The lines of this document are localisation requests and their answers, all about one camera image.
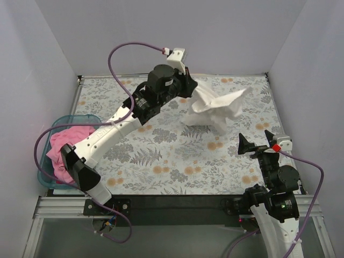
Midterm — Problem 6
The white t shirt robot print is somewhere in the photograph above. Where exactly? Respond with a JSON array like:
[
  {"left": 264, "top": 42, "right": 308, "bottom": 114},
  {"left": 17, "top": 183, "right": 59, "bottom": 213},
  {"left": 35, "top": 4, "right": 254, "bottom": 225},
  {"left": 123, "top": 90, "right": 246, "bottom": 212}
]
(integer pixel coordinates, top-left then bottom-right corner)
[{"left": 182, "top": 80, "right": 252, "bottom": 135}]

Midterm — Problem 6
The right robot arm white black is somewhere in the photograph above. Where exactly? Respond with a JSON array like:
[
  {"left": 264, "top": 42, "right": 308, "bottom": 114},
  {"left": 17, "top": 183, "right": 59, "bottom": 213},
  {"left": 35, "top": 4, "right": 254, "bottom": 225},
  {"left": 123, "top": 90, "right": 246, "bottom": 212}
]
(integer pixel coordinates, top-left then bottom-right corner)
[{"left": 238, "top": 131, "right": 304, "bottom": 257}]

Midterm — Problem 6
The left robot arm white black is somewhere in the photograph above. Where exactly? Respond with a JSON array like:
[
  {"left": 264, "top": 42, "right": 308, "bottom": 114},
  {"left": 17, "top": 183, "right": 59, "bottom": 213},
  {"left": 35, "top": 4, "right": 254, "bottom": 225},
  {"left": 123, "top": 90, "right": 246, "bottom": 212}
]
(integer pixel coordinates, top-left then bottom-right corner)
[{"left": 60, "top": 64, "right": 198, "bottom": 215}]

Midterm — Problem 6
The floral table cloth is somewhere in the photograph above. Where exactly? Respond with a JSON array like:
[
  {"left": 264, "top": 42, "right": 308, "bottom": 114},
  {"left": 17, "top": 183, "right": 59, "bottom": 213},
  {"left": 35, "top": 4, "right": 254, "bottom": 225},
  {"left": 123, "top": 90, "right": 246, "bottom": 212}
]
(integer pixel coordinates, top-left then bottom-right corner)
[{"left": 52, "top": 75, "right": 303, "bottom": 196}]

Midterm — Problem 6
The pink t shirt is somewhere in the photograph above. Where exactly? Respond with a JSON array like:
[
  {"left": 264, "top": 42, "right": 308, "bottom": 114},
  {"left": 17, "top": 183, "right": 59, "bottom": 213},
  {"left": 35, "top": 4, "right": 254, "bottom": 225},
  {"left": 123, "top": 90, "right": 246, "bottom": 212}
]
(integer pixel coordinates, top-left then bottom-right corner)
[{"left": 46, "top": 126, "right": 96, "bottom": 185}]

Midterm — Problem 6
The teal plastic basket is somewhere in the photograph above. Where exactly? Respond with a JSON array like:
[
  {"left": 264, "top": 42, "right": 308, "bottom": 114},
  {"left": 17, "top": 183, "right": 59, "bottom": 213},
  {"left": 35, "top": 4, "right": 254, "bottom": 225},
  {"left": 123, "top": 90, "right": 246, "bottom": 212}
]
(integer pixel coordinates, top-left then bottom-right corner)
[{"left": 37, "top": 114, "right": 101, "bottom": 190}]

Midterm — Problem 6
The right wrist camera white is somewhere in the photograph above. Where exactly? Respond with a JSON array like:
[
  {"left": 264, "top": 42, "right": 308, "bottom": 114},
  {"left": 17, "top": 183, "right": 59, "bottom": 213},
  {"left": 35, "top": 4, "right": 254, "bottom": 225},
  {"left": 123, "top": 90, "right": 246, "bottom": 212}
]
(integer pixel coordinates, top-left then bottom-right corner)
[{"left": 271, "top": 134, "right": 293, "bottom": 152}]

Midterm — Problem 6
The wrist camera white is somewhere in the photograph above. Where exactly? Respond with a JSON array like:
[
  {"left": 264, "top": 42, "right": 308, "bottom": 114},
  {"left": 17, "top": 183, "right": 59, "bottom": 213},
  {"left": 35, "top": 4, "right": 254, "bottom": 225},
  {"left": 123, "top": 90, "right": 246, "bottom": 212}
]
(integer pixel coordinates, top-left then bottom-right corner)
[
  {"left": 162, "top": 47, "right": 186, "bottom": 75},
  {"left": 271, "top": 134, "right": 293, "bottom": 152}
]

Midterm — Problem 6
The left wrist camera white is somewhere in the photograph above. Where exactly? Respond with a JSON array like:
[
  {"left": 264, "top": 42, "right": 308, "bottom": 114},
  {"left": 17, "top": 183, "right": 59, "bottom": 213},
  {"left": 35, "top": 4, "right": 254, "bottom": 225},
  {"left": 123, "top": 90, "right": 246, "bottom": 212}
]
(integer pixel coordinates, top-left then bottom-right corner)
[{"left": 162, "top": 47, "right": 186, "bottom": 75}]

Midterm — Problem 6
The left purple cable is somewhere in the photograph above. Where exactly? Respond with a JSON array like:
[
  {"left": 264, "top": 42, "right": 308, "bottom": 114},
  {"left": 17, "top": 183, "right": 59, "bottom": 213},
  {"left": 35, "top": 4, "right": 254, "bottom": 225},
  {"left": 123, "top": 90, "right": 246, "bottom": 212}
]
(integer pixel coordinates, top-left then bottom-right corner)
[{"left": 34, "top": 42, "right": 164, "bottom": 244}]

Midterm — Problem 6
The purple cable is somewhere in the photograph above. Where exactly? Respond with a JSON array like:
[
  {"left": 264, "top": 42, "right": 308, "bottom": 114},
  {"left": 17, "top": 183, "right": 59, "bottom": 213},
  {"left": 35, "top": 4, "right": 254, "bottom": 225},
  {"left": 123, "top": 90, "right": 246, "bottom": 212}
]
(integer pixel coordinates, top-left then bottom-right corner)
[
  {"left": 225, "top": 150, "right": 325, "bottom": 258},
  {"left": 34, "top": 42, "right": 164, "bottom": 244}
]

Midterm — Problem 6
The aluminium frame rail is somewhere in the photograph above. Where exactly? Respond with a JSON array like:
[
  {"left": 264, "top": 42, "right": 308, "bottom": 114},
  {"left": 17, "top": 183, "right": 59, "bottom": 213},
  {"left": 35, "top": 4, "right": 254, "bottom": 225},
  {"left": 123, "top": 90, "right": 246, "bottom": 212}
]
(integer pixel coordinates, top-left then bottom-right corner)
[{"left": 20, "top": 193, "right": 336, "bottom": 258}]

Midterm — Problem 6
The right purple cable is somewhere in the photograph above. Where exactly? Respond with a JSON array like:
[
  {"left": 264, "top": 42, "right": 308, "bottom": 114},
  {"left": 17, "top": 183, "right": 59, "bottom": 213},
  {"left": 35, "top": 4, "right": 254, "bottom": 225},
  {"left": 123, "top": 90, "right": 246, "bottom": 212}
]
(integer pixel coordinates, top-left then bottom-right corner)
[{"left": 225, "top": 150, "right": 325, "bottom": 258}]

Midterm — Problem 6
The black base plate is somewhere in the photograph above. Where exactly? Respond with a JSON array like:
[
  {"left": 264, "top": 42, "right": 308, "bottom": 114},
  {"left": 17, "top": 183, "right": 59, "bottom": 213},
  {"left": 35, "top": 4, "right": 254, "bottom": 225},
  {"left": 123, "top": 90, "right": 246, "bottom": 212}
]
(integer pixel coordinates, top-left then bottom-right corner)
[{"left": 83, "top": 194, "right": 259, "bottom": 227}]

